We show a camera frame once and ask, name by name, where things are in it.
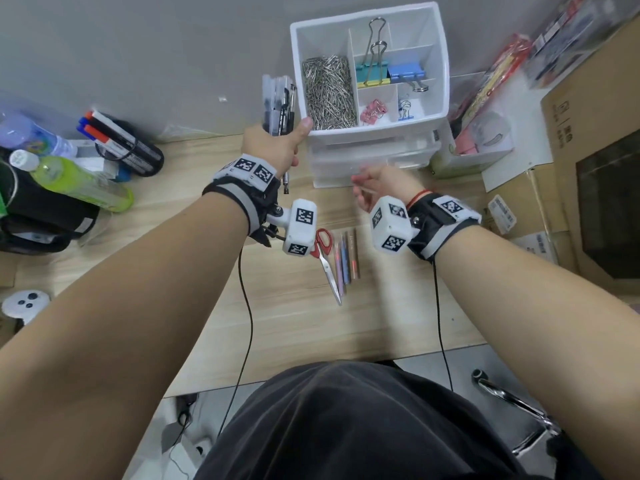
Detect person's left hand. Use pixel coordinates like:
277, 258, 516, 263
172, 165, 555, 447
241, 118, 314, 179

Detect person's right hand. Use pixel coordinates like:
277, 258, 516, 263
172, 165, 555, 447
351, 165, 433, 213

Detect bundle of black pens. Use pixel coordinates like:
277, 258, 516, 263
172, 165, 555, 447
261, 74, 297, 195

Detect person's right forearm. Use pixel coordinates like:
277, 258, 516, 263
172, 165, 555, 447
431, 225, 640, 480

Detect person's left forearm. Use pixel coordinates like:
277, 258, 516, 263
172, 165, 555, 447
0, 192, 251, 480

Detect white drawer organizer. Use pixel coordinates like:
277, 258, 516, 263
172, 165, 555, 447
290, 1, 451, 189

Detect pile of silver paper clips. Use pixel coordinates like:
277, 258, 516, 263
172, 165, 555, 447
301, 55, 359, 131

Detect small pink binder clips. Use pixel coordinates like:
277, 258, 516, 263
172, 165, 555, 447
359, 99, 389, 127

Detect large yellow binder clip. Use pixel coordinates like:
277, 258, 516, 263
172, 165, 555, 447
356, 41, 392, 90

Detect large teal binder clip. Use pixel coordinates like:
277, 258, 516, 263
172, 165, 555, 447
355, 17, 392, 81

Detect pink pen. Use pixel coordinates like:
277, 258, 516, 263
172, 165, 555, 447
333, 242, 346, 298

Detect white tray with pink item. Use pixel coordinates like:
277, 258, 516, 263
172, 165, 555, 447
432, 111, 516, 179

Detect black pen case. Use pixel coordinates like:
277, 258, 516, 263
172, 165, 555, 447
94, 117, 165, 178

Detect white paper sheet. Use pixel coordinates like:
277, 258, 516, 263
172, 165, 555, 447
479, 69, 557, 193

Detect small cardboard box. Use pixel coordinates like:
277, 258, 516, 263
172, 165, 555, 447
482, 165, 577, 268

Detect red plastic packet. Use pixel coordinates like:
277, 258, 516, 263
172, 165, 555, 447
449, 34, 534, 141

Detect red capped marker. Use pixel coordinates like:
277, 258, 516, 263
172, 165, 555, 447
82, 124, 141, 158
84, 110, 151, 153

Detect blue capped marker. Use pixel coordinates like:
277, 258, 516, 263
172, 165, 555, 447
76, 119, 132, 160

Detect green drink bottle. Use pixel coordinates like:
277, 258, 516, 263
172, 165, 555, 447
9, 149, 135, 214

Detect person's black clothing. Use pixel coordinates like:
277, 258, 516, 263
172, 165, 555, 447
192, 361, 601, 480

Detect large cardboard box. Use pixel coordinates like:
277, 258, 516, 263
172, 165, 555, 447
540, 17, 640, 296

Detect clear plastic stationery packets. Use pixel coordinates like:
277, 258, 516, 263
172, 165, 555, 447
524, 0, 640, 90

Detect chrome chair base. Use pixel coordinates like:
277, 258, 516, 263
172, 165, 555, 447
471, 368, 564, 456

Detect clear bottle blue label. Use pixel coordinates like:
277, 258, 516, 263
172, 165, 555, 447
0, 110, 79, 158

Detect black bag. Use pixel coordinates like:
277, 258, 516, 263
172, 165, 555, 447
0, 159, 101, 255

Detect white round controller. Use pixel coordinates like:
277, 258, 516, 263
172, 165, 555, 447
0, 289, 51, 326

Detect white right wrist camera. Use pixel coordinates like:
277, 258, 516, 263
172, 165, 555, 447
369, 196, 415, 254

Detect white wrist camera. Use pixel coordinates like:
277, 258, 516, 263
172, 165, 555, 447
369, 196, 415, 254
260, 199, 319, 257

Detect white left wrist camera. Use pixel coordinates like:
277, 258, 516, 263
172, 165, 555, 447
260, 199, 319, 257

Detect black left wrist strap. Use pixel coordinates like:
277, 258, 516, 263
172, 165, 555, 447
202, 154, 281, 248

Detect black wrist strap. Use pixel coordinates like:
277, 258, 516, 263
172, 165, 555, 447
406, 193, 483, 262
202, 154, 281, 248

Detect black right wrist strap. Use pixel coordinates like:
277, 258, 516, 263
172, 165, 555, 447
406, 193, 483, 262

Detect red handled scissors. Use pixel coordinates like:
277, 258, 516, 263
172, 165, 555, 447
309, 228, 344, 307

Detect black right camera cable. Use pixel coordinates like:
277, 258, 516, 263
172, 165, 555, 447
430, 260, 455, 393

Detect black camera cable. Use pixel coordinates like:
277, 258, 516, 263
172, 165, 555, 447
216, 247, 255, 440
430, 260, 455, 393

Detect black left camera cable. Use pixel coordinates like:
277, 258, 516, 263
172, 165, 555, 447
216, 247, 255, 440

